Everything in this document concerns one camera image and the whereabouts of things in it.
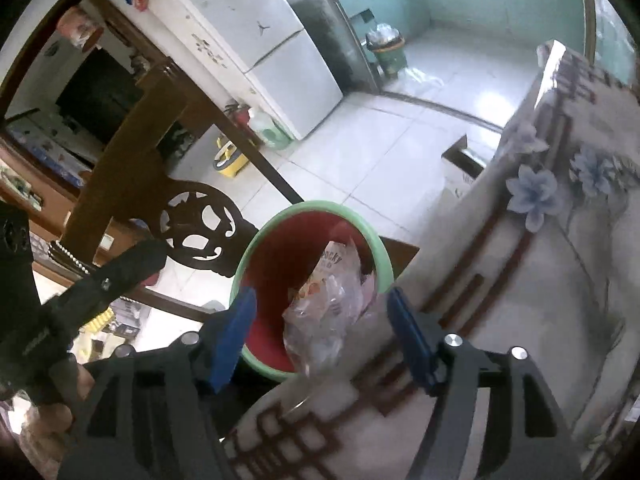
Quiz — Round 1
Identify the carved wooden chair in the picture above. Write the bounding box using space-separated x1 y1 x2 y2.
60 57 421 323

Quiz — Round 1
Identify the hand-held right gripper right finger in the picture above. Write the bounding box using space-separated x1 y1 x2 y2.
386 287 583 480

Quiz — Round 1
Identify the person's left hand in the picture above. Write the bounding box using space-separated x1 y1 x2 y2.
20 360 97 453

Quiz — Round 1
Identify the red fire extinguisher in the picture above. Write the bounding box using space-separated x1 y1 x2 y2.
225 102 256 134

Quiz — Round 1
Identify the white refrigerator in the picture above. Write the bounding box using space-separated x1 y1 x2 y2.
150 0 346 141

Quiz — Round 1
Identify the yellow plastic container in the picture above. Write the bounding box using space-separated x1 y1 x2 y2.
212 135 251 179

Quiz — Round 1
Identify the orange white snack packet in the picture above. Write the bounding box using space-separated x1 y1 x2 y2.
300 240 363 306

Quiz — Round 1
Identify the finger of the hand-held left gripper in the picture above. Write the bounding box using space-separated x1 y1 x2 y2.
47 239 168 331

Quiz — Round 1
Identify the green red trash bin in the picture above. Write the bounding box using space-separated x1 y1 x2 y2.
229 201 396 381

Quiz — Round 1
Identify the clear plastic bag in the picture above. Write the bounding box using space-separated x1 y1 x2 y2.
282 280 381 376

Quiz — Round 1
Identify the floral printed tablecloth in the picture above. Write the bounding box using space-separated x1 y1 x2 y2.
222 40 640 480

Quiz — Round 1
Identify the black television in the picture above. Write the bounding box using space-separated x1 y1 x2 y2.
55 47 147 147

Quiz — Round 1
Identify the open white cardboard box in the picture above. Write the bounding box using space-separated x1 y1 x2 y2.
441 134 493 202

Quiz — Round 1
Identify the long blue box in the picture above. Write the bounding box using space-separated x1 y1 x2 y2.
5 115 94 187

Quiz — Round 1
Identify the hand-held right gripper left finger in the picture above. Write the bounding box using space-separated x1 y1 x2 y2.
57 287 258 480

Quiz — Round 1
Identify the green plastic jug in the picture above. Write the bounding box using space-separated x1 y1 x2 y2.
247 107 294 151

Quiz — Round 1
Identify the small green lined trash can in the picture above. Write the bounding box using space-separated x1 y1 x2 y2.
365 24 408 79

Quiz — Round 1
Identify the wooden television cabinet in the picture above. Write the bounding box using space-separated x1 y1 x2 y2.
0 0 176 266

